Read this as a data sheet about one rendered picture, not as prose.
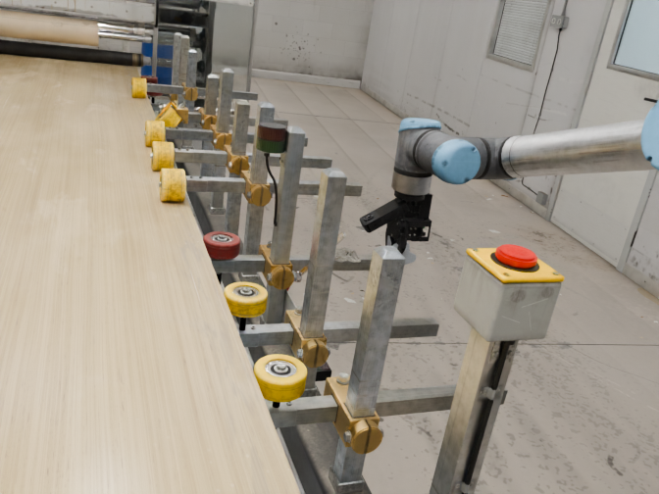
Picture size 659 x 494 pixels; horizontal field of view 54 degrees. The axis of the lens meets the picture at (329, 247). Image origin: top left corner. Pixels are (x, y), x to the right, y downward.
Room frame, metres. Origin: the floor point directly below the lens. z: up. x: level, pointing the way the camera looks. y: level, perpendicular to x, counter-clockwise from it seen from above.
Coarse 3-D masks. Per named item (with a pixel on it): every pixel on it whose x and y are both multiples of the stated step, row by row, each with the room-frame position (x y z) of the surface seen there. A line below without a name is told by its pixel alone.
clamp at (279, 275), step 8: (264, 248) 1.35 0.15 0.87; (264, 256) 1.32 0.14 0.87; (272, 264) 1.27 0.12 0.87; (280, 264) 1.27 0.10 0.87; (288, 264) 1.28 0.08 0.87; (264, 272) 1.30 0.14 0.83; (272, 272) 1.26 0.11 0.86; (280, 272) 1.25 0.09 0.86; (288, 272) 1.26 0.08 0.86; (272, 280) 1.24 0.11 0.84; (280, 280) 1.25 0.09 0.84; (288, 280) 1.26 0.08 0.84; (280, 288) 1.25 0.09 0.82
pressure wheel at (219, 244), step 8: (216, 232) 1.31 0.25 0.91; (224, 232) 1.31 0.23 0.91; (208, 240) 1.26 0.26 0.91; (216, 240) 1.27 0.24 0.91; (224, 240) 1.28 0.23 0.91; (232, 240) 1.28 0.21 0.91; (208, 248) 1.25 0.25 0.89; (216, 248) 1.24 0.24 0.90; (224, 248) 1.25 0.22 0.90; (232, 248) 1.26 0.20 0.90; (216, 256) 1.24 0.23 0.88; (224, 256) 1.25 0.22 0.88; (232, 256) 1.26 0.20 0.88
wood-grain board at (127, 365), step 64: (0, 64) 2.91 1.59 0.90; (64, 64) 3.16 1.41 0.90; (0, 128) 1.88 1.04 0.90; (64, 128) 1.99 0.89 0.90; (128, 128) 2.11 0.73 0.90; (0, 192) 1.37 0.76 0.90; (64, 192) 1.43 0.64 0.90; (128, 192) 1.50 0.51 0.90; (0, 256) 1.05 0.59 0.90; (64, 256) 1.09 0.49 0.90; (128, 256) 1.14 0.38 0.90; (192, 256) 1.18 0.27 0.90; (0, 320) 0.84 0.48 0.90; (64, 320) 0.87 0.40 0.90; (128, 320) 0.90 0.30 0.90; (192, 320) 0.93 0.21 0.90; (0, 384) 0.69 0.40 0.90; (64, 384) 0.71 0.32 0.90; (128, 384) 0.73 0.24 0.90; (192, 384) 0.76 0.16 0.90; (256, 384) 0.78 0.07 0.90; (0, 448) 0.58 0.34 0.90; (64, 448) 0.59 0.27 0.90; (128, 448) 0.61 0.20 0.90; (192, 448) 0.63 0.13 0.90; (256, 448) 0.64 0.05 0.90
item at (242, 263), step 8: (240, 256) 1.31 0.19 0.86; (248, 256) 1.31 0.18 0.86; (256, 256) 1.32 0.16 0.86; (296, 256) 1.35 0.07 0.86; (304, 256) 1.36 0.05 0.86; (360, 256) 1.41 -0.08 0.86; (368, 256) 1.42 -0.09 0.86; (216, 264) 1.26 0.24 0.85; (224, 264) 1.27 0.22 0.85; (232, 264) 1.28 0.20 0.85; (240, 264) 1.29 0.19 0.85; (248, 264) 1.29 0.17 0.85; (256, 264) 1.30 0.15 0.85; (264, 264) 1.31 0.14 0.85; (296, 264) 1.34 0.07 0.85; (304, 264) 1.34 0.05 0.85; (336, 264) 1.37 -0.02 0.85; (344, 264) 1.38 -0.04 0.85; (352, 264) 1.39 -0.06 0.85; (360, 264) 1.39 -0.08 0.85; (368, 264) 1.40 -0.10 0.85; (216, 272) 1.28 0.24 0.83
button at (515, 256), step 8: (496, 248) 0.60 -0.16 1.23; (504, 248) 0.59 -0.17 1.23; (512, 248) 0.60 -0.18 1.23; (520, 248) 0.60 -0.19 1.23; (496, 256) 0.59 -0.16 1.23; (504, 256) 0.58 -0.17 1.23; (512, 256) 0.57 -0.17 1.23; (520, 256) 0.58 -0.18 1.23; (528, 256) 0.58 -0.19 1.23; (512, 264) 0.57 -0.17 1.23; (520, 264) 0.57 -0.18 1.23; (528, 264) 0.57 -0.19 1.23
